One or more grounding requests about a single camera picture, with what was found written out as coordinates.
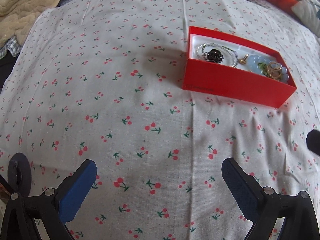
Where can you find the cherry print bed sheet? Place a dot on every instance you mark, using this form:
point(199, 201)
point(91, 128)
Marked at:
point(102, 80)

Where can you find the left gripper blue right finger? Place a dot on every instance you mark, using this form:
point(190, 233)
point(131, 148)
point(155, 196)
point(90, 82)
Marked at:
point(263, 206)

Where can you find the beige quilted blanket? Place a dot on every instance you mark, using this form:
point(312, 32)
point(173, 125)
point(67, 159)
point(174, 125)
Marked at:
point(18, 17)

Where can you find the deer print pillow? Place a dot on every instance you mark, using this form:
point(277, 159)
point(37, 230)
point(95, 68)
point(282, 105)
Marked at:
point(308, 13)

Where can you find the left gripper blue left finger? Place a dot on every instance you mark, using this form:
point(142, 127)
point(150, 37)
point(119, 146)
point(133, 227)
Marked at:
point(55, 207)

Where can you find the black hair claw clip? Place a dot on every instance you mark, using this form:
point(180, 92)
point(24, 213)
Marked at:
point(214, 56)

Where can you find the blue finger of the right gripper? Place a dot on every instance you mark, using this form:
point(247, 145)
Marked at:
point(313, 141)

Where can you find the red jewelry box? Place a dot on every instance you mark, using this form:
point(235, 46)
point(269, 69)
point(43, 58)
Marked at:
point(224, 80)

